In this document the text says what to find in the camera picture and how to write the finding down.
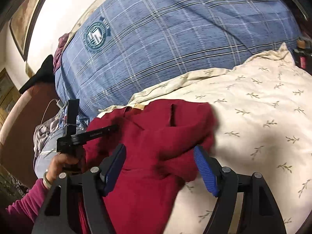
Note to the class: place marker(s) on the magenta sleeve forearm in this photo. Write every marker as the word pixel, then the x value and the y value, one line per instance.
pixel 27 209

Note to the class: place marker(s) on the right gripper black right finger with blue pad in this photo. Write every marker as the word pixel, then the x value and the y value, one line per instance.
pixel 259 212

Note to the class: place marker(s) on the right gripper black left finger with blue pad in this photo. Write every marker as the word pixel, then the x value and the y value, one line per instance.
pixel 74 196

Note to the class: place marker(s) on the black cloth on headboard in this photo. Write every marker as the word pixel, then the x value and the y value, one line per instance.
pixel 44 74

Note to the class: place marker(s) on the cream leaf-print quilt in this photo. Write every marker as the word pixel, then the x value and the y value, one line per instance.
pixel 263 109

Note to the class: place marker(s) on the brown curved headboard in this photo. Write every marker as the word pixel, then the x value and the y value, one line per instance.
pixel 35 105

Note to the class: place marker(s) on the dark bottle pink label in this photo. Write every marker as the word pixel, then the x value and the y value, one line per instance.
pixel 300 54

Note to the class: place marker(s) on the framed wall picture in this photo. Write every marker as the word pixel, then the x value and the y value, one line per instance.
pixel 22 24

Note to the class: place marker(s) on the grey patterned cloth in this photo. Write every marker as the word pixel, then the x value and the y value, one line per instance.
pixel 45 132

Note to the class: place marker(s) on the dark red knit garment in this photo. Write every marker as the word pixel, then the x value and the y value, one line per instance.
pixel 159 141

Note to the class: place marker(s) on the grey-blue striped bed sheet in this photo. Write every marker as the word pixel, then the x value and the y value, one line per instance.
pixel 42 161

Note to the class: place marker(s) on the blue plaid pillow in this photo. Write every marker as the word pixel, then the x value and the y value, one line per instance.
pixel 125 46

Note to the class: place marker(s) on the person's left hand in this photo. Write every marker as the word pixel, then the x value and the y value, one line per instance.
pixel 60 161

